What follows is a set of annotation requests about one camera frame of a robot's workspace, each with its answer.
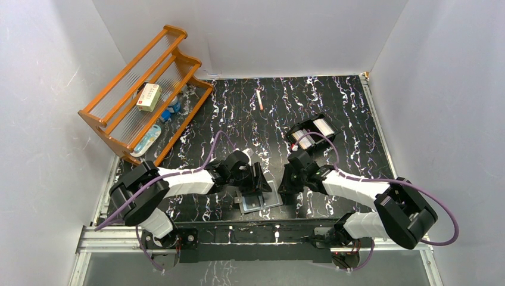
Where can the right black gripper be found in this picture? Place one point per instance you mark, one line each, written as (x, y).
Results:
(285, 186)

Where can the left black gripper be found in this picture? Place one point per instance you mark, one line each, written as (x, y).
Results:
(254, 178)

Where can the black VIP card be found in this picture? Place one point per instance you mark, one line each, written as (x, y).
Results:
(252, 203)

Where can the silver metal card holder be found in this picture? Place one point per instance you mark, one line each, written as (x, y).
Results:
(264, 201)

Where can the black card tray box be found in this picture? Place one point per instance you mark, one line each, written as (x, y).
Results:
(307, 124)

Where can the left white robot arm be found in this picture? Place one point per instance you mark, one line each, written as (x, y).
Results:
(138, 194)

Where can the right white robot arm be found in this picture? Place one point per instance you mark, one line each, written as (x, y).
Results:
(398, 211)

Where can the white card stack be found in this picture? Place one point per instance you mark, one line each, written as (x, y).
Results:
(324, 127)

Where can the pink white pen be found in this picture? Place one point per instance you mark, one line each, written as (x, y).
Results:
(258, 95)

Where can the blue small bottle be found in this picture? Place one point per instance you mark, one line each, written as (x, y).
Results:
(172, 108)

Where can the light blue blister pack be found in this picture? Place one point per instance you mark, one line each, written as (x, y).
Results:
(147, 141)

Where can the orange wooden shelf rack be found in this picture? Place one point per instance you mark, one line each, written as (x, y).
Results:
(160, 79)

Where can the cream medicine box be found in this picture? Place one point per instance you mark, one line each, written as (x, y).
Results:
(149, 96)

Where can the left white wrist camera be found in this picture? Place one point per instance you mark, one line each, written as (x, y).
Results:
(249, 152)

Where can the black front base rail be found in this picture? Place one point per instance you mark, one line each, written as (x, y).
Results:
(263, 240)

